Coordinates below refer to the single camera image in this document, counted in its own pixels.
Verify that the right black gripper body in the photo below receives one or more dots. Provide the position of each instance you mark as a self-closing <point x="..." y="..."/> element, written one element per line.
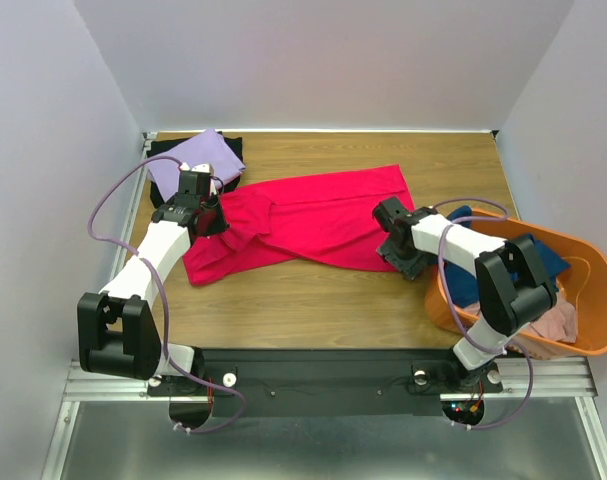
<point x="403" y="257"/>

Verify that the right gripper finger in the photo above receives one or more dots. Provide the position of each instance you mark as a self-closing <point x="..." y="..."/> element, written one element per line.
<point x="414" y="268"/>
<point x="393" y="256"/>

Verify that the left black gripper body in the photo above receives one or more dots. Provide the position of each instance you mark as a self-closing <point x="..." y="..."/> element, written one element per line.
<point x="215" y="221"/>

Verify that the red t shirt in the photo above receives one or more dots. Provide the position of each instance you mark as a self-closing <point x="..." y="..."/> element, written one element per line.
<point x="325" y="218"/>

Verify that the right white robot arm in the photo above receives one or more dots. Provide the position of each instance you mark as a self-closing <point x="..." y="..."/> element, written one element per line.
<point x="513" y="285"/>

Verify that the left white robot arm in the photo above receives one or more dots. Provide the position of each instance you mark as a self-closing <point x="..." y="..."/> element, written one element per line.
<point x="117" y="334"/>

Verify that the navy blue t shirt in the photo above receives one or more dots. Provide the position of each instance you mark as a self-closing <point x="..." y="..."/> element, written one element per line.
<point x="463" y="287"/>

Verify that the folded lilac t shirt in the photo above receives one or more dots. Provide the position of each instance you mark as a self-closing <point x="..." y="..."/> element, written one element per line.
<point x="208" y="155"/>

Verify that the pink t shirt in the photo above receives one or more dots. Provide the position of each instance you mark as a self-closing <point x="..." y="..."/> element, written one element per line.
<point x="559" y="324"/>

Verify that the orange plastic basket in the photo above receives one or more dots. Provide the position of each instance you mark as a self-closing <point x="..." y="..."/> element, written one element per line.
<point x="584" y="284"/>

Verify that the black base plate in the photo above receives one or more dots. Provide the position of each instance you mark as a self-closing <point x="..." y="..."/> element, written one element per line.
<point x="345" y="382"/>

